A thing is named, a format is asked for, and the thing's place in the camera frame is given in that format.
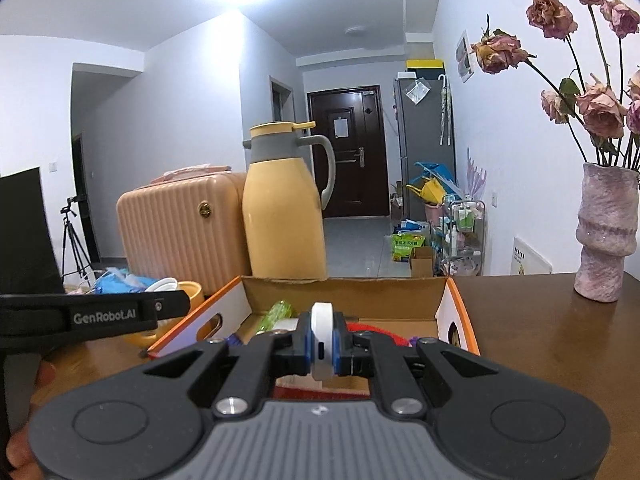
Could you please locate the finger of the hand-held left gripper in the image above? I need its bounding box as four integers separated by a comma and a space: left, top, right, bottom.
150, 289, 192, 328

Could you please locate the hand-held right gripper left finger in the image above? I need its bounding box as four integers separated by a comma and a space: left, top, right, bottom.
141, 311, 316, 418

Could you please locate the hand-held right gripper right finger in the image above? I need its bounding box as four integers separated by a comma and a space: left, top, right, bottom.
332, 311, 501, 419

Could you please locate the orange and white cardboard box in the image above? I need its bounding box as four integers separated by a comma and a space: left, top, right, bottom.
146, 274, 482, 402

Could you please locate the person's left hand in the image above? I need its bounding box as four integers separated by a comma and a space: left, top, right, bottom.
6, 360, 57, 480

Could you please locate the yellow bowl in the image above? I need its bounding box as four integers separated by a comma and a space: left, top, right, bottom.
122, 281, 205, 346

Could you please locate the blue wet wipes pack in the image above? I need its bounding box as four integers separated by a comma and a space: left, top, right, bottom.
92, 270, 156, 296

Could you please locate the green plastic bottle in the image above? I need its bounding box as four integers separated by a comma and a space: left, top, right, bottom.
255, 300, 301, 336

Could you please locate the orange ribbed suitcase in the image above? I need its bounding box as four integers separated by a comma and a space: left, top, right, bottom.
116, 164, 253, 277

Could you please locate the black monitor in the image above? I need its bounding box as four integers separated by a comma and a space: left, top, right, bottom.
0, 166, 66, 296

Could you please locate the small brown cardboard box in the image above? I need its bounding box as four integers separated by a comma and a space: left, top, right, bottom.
409, 246, 435, 278

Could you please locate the green printed bag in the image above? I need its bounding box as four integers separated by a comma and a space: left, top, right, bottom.
391, 232, 426, 263

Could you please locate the yellow thermos jug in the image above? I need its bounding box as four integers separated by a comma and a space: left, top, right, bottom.
242, 121, 337, 281

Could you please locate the dark brown entrance door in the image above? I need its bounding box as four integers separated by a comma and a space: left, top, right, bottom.
306, 85, 390, 219

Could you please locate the yellow watering can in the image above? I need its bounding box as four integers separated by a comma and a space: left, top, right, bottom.
405, 180, 445, 205

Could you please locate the purple paper flower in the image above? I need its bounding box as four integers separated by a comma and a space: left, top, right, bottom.
465, 147, 488, 203

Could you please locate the grey refrigerator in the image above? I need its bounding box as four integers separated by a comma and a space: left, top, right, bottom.
392, 72, 457, 221

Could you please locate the white folded umbrella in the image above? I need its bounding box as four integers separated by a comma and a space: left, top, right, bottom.
439, 74, 453, 146

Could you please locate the clear plastic bag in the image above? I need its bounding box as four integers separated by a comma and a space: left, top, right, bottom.
404, 80, 432, 106

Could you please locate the pink textured vase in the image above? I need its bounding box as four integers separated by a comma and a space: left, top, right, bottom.
573, 162, 640, 303

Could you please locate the yellow and black box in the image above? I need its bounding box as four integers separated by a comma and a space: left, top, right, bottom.
406, 59, 446, 75

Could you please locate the bunch of dried pink roses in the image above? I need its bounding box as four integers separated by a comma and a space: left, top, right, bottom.
470, 0, 640, 171

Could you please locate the black camera tripod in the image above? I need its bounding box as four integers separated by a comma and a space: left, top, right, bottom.
60, 195, 93, 281

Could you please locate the white wire trolley rack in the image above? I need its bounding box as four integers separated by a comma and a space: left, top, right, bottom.
431, 200, 487, 277

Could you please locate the grey interior door frame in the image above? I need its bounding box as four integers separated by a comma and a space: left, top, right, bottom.
270, 76, 293, 126

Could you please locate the wall poster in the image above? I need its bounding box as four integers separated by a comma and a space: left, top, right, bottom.
455, 30, 477, 84

